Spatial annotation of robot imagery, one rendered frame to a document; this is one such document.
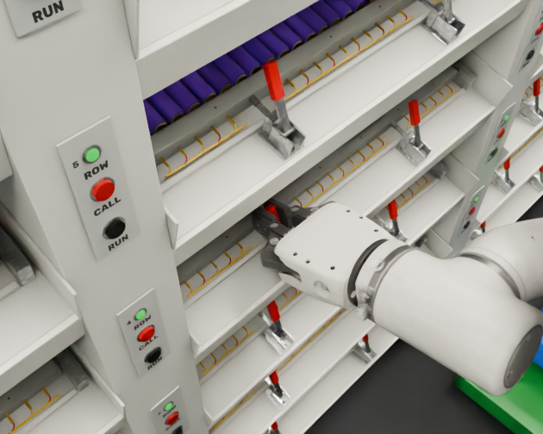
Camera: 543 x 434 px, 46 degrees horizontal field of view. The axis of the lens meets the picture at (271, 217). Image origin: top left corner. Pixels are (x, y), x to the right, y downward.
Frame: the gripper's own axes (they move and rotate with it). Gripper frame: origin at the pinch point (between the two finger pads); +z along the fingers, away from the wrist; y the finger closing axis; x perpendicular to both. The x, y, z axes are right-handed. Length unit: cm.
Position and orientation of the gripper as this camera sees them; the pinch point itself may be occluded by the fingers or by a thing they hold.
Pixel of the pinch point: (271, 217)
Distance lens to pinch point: 74.1
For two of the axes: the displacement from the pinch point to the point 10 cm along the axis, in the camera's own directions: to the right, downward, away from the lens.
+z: -6.8, -3.8, 6.3
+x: -1.7, -7.5, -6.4
